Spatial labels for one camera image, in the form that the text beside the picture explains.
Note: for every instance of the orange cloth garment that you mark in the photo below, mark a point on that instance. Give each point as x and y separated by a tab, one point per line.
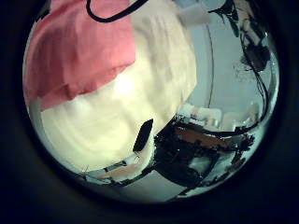
78	53

